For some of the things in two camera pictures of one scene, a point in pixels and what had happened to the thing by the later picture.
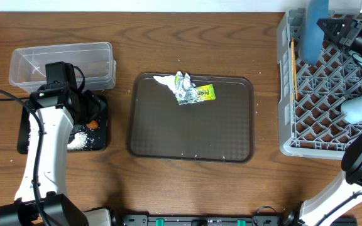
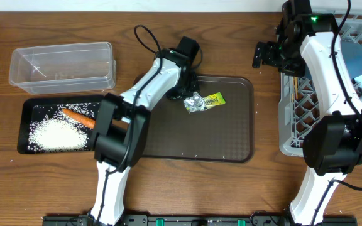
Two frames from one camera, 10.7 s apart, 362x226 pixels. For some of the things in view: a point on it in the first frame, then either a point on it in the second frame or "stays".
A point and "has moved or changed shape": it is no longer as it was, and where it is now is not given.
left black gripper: (92, 102) to (175, 95)
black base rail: (232, 220) stays
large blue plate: (313, 32) has moved or changed shape
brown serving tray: (217, 130) stays
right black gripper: (352, 29) to (297, 69)
